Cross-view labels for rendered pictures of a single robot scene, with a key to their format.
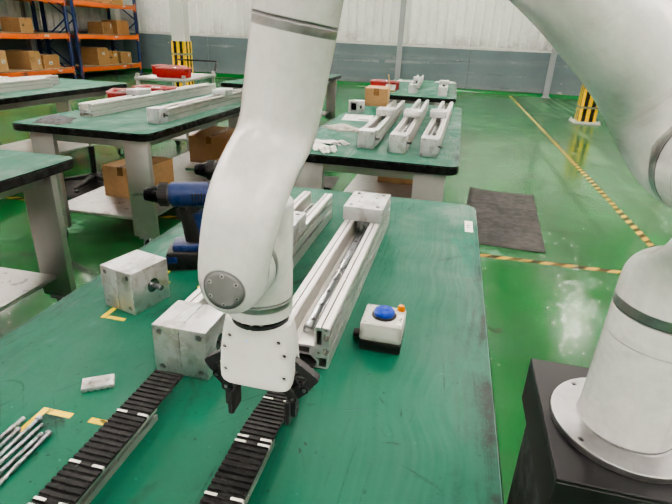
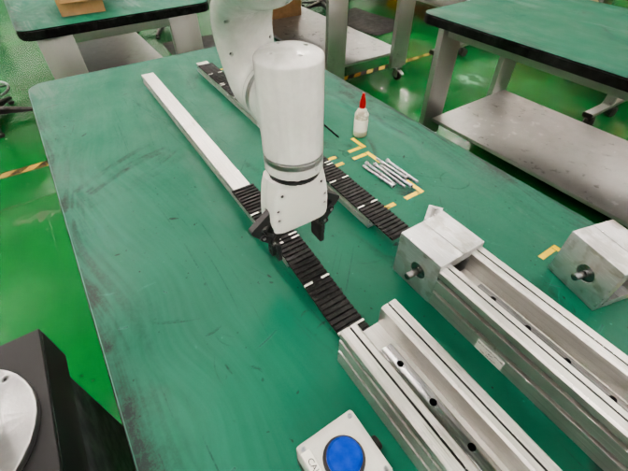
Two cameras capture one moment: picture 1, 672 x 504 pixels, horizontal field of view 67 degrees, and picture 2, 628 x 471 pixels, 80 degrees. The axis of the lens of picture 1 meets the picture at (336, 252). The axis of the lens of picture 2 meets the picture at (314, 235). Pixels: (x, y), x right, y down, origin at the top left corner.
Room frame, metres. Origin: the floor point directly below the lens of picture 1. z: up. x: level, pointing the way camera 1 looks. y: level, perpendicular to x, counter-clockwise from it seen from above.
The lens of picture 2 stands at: (0.91, -0.20, 1.31)
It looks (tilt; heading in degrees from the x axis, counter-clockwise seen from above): 45 degrees down; 135
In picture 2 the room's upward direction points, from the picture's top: straight up
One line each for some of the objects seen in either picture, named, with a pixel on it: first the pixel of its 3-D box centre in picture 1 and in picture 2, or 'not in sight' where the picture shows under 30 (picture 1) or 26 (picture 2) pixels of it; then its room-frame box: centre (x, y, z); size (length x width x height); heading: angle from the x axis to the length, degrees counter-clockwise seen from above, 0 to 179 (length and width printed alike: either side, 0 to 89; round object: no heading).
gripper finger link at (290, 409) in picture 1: (298, 401); (268, 245); (0.57, 0.04, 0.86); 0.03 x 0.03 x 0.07; 78
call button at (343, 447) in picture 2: (384, 313); (344, 457); (0.86, -0.10, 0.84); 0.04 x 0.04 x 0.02
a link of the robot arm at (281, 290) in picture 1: (258, 246); (289, 102); (0.57, 0.10, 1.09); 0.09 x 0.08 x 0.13; 170
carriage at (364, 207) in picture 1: (367, 210); not in sight; (1.40, -0.09, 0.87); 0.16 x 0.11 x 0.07; 168
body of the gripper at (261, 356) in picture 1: (261, 343); (294, 192); (0.58, 0.10, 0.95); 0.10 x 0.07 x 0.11; 78
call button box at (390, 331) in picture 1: (378, 327); (348, 461); (0.86, -0.09, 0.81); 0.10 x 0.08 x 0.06; 78
